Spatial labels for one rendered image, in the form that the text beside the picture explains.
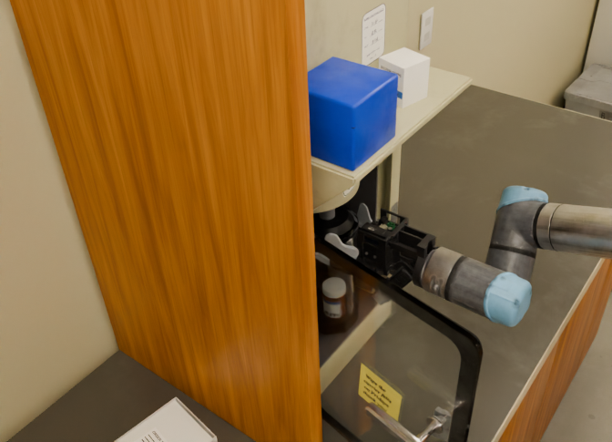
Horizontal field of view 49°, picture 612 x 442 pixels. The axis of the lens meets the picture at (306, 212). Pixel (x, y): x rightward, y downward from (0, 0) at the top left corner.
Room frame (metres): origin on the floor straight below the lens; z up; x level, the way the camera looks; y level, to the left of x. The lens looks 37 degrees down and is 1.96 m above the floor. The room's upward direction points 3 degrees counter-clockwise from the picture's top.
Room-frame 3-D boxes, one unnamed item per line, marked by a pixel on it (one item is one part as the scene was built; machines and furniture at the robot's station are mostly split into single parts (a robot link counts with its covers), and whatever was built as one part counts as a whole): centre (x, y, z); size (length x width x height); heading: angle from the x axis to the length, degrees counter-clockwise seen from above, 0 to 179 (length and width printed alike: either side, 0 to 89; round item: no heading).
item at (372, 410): (0.53, -0.11, 1.20); 0.10 x 0.05 x 0.03; 41
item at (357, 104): (0.74, -0.05, 1.56); 0.10 x 0.10 x 0.09; 51
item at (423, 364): (0.61, -0.09, 1.19); 0.30 x 0.01 x 0.40; 41
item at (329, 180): (0.82, -0.12, 1.46); 0.32 x 0.11 x 0.10; 141
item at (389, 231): (0.82, -0.15, 1.25); 0.12 x 0.08 x 0.09; 51
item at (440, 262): (0.77, -0.21, 1.24); 0.08 x 0.05 x 0.08; 141
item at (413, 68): (0.85, -0.15, 1.54); 0.05 x 0.05 x 0.06; 37
